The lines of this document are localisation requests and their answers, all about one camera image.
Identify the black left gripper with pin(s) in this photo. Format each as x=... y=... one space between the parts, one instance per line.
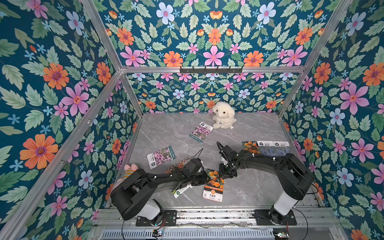
x=204 y=180

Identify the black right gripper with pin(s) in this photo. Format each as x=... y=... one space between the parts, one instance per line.
x=226 y=169

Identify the marigold seed packet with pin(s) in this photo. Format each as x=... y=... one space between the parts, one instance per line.
x=251 y=146
x=214 y=187

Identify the lavender seed packet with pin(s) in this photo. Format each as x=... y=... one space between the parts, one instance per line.
x=281 y=148
x=266 y=148

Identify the pink cosmos seed packet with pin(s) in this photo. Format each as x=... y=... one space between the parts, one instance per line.
x=201 y=132

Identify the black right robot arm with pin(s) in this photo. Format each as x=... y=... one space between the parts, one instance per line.
x=295 y=178

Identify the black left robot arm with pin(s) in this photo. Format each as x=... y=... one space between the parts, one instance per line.
x=133 y=196

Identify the mixed flowers seed packet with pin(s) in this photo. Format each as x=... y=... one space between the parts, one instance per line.
x=179 y=190

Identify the pink flowers seed packet left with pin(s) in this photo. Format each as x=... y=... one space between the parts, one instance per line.
x=160 y=157

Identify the white plush dog toy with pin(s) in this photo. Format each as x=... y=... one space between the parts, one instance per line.
x=224 y=116

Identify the pink plush toy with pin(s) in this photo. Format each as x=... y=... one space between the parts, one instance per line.
x=128 y=170

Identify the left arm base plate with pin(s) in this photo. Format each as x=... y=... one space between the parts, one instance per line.
x=164 y=218

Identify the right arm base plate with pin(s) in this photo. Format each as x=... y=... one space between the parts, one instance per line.
x=273 y=218

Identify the black hook rail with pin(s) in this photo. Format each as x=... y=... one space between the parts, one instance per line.
x=210 y=70

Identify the aluminium front rail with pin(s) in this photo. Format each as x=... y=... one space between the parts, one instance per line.
x=251 y=216

